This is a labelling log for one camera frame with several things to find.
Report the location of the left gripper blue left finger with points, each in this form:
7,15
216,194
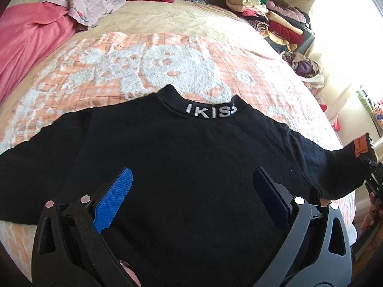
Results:
110,201

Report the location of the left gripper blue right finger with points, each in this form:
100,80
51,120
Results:
275,198

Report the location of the black IKISS sweatshirt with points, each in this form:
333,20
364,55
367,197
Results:
192,216

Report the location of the floral basket of clothes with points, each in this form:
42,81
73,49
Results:
309,70

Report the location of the stack of folded clothes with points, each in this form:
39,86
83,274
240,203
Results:
277,21

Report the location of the left hand red nails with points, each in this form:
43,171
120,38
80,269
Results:
129,271

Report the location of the right hand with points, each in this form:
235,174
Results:
375,211

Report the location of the red bag on floor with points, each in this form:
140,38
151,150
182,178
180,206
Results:
332,115

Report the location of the dark bedside cabinet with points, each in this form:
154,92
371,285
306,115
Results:
308,38

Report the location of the white curtain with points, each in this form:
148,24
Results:
348,45

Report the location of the peach white patterned bedspread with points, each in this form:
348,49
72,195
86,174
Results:
206,53

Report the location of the pink blanket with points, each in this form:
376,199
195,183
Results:
29,33

